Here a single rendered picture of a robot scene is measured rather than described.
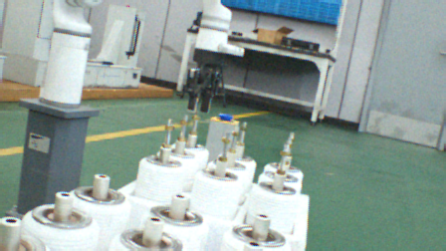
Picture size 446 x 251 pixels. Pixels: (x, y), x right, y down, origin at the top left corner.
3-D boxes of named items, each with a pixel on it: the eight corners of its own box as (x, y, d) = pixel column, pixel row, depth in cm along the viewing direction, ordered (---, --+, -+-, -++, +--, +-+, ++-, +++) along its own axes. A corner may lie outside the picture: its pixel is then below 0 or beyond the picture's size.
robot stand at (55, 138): (3, 217, 117) (18, 99, 113) (40, 206, 131) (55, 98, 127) (50, 236, 113) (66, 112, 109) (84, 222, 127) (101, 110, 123)
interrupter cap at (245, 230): (227, 240, 64) (228, 235, 64) (235, 224, 72) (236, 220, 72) (284, 254, 63) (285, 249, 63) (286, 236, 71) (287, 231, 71)
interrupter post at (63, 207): (48, 219, 59) (51, 194, 58) (58, 214, 61) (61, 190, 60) (66, 225, 58) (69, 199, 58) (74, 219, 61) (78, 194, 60)
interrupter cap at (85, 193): (64, 197, 68) (65, 192, 68) (87, 186, 75) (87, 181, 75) (112, 211, 67) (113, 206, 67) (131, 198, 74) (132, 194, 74)
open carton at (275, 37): (261, 44, 588) (265, 25, 585) (291, 49, 568) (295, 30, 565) (248, 40, 563) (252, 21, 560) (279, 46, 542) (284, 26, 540)
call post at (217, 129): (189, 225, 141) (209, 120, 137) (195, 219, 148) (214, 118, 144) (213, 231, 140) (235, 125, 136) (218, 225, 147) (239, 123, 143)
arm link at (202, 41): (229, 54, 115) (234, 28, 114) (187, 46, 119) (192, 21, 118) (244, 57, 123) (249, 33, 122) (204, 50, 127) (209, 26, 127)
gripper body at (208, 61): (204, 47, 127) (197, 83, 128) (188, 43, 119) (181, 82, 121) (231, 52, 124) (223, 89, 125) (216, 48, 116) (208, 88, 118)
